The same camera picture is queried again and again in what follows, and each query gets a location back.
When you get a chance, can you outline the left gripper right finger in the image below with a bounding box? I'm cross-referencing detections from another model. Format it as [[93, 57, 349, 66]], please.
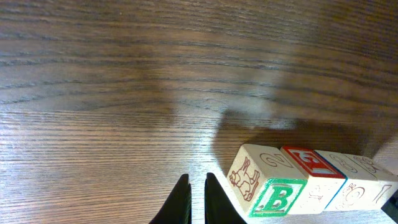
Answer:
[[205, 172, 246, 224]]

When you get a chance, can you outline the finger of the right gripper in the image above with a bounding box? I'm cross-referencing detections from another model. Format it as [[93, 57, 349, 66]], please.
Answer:
[[381, 191, 398, 223]]

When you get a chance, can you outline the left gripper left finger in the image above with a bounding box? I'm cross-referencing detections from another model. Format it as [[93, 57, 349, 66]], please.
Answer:
[[149, 174, 192, 224]]

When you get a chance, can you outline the wooden letter I block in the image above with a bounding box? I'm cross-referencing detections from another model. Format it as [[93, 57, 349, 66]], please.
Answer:
[[345, 154, 397, 209]]

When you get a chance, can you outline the wooden block blue side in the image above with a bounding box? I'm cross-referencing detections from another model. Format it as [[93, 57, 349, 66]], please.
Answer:
[[315, 150, 376, 211]]

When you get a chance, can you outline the green letter B block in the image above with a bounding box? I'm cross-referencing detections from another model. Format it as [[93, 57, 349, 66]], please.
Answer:
[[226, 144, 307, 218]]

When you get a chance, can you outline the wooden block green side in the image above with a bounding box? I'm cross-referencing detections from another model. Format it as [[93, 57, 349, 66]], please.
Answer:
[[280, 146, 346, 215]]

